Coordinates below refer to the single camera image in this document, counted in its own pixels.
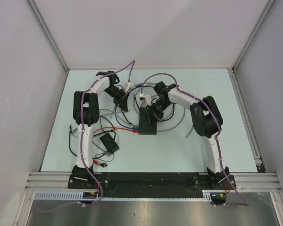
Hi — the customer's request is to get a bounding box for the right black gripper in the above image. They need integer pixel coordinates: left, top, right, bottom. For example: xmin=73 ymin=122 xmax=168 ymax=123
xmin=146 ymin=99 xmax=173 ymax=128

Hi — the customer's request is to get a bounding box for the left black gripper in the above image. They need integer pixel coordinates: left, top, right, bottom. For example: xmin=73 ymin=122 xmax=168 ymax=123
xmin=103 ymin=86 xmax=129 ymax=112

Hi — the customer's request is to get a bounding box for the black network switch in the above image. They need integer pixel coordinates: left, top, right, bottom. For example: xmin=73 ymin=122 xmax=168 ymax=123
xmin=138 ymin=107 xmax=157 ymax=136

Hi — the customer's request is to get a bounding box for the black braided ethernet cable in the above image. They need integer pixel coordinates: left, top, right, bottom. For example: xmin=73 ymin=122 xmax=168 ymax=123
xmin=67 ymin=93 xmax=142 ymax=157

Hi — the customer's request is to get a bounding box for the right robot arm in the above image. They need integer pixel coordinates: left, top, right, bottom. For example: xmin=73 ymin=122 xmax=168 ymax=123
xmin=140 ymin=82 xmax=229 ymax=189

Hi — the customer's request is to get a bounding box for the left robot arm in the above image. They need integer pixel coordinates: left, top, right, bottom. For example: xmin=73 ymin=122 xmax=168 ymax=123
xmin=72 ymin=71 xmax=128 ymax=188

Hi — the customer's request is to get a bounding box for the black power adapter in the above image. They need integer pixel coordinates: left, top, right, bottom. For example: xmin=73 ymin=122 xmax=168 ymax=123
xmin=100 ymin=133 xmax=120 ymax=154

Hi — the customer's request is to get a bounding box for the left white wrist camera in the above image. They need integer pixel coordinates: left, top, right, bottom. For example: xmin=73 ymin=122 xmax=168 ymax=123
xmin=124 ymin=81 xmax=136 ymax=93

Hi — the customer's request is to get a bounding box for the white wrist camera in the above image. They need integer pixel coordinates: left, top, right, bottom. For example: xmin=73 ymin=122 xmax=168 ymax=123
xmin=124 ymin=81 xmax=136 ymax=93
xmin=139 ymin=93 xmax=152 ymax=106

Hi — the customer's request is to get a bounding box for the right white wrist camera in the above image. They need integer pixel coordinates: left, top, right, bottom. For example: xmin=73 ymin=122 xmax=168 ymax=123
xmin=139 ymin=93 xmax=152 ymax=106

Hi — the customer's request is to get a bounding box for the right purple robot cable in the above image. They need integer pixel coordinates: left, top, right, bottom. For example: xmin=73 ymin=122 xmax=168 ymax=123
xmin=141 ymin=72 xmax=249 ymax=207

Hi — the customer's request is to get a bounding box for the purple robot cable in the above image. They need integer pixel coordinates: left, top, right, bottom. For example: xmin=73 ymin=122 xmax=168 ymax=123
xmin=141 ymin=72 xmax=249 ymax=207
xmin=35 ymin=60 xmax=136 ymax=213

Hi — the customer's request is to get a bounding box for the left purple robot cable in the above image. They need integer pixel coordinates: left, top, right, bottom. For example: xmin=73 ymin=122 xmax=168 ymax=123
xmin=35 ymin=60 xmax=136 ymax=213

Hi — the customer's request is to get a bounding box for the thin black power cord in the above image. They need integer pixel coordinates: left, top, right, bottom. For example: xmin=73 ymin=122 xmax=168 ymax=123
xmin=92 ymin=131 xmax=121 ymax=162

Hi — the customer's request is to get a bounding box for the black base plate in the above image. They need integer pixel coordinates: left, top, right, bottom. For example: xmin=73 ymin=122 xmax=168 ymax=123
xmin=68 ymin=172 xmax=237 ymax=199

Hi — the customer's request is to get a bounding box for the grey slotted cable duct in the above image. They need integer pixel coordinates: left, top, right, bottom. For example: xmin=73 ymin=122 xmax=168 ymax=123
xmin=34 ymin=191 xmax=211 ymax=202

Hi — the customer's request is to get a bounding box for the aluminium front rail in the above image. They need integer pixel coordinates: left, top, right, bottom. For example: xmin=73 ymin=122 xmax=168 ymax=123
xmin=25 ymin=172 xmax=282 ymax=192

